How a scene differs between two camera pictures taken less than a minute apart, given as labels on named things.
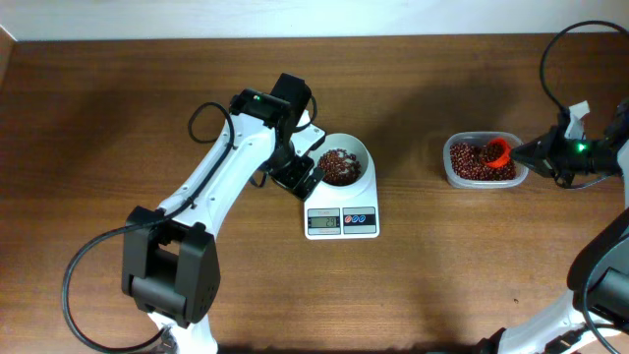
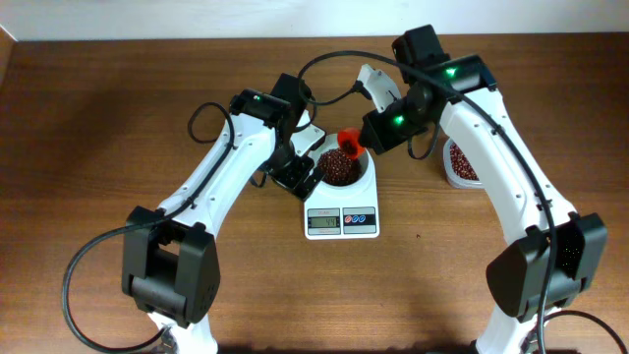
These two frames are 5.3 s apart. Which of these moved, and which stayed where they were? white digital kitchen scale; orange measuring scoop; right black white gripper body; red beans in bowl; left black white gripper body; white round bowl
Moved: right black white gripper body; orange measuring scoop
Stayed: white round bowl; left black white gripper body; red beans in bowl; white digital kitchen scale
